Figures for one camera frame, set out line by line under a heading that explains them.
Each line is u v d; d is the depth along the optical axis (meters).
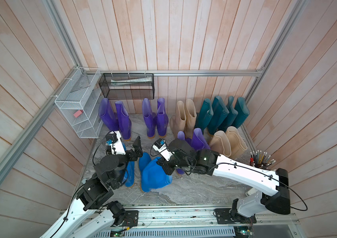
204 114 0.88
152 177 0.71
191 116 0.84
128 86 1.06
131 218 0.73
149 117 0.84
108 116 0.90
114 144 0.49
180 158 0.51
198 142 0.74
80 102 0.68
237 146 0.72
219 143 0.75
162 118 0.86
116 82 0.89
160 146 0.57
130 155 0.54
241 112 0.86
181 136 0.79
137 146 0.54
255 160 0.82
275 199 0.41
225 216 0.73
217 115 0.95
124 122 0.90
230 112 0.86
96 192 0.44
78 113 0.83
